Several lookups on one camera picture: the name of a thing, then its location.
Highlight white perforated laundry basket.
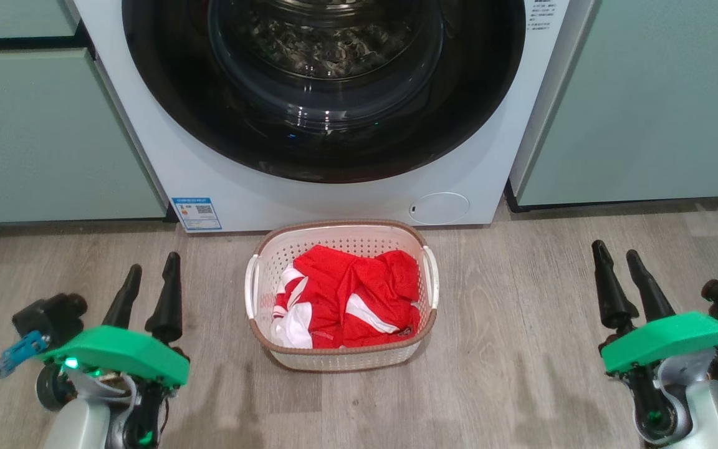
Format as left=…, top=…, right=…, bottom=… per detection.
left=244, top=219, right=440, bottom=373

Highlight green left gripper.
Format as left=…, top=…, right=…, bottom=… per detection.
left=36, top=252, right=190, bottom=389

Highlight red and white jersey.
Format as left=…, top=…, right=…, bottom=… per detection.
left=270, top=244, right=360, bottom=350

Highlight red shorts with white stripe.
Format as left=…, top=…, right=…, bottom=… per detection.
left=340, top=249, right=422, bottom=349

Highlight pale green drawer front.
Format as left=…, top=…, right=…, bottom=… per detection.
left=0, top=0, right=79, bottom=40

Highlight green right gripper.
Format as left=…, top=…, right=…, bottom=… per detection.
left=591, top=239, right=718, bottom=375

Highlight white front-load washing machine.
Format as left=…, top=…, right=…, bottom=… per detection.
left=72, top=0, right=596, bottom=233

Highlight blue energy label sticker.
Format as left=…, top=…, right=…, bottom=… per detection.
left=171, top=197, right=223, bottom=232

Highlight blue left cable connector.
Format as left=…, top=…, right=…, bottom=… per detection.
left=0, top=331, right=48, bottom=379

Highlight grey washing machine door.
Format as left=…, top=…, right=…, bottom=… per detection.
left=122, top=0, right=526, bottom=184

